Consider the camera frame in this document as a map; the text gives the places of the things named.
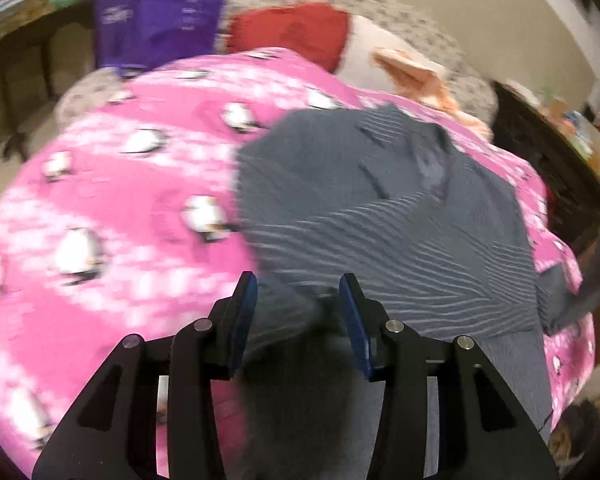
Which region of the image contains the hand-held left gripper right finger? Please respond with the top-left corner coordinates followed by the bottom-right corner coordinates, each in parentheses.
top-left (338, 272), bottom-right (561, 480)

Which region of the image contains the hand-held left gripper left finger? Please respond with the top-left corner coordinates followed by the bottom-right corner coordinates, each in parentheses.
top-left (31, 271), bottom-right (259, 480)

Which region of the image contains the grey striped garment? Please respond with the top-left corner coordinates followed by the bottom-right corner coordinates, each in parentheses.
top-left (230, 105), bottom-right (600, 480)

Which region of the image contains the pink penguin print blanket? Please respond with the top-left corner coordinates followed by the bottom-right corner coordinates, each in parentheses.
top-left (0, 46), bottom-right (597, 480)

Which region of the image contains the peach fringed cloth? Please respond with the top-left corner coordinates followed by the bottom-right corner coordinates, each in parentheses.
top-left (372, 47), bottom-right (496, 141)

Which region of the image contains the dark carved wooden cabinet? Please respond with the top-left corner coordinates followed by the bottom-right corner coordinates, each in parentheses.
top-left (490, 80), bottom-right (600, 256)

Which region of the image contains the white pillow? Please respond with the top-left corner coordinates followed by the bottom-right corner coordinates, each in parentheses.
top-left (337, 15), bottom-right (451, 96)

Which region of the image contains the red pillow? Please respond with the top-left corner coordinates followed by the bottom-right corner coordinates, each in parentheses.
top-left (226, 2), bottom-right (353, 73)

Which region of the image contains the floral bedding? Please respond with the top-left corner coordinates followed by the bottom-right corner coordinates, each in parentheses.
top-left (55, 0), bottom-right (501, 131)

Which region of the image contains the purple bag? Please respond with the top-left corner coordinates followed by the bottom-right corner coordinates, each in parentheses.
top-left (92, 0), bottom-right (238, 73)

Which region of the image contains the dark wooden chair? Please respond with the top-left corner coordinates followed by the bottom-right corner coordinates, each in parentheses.
top-left (0, 5), bottom-right (96, 156)

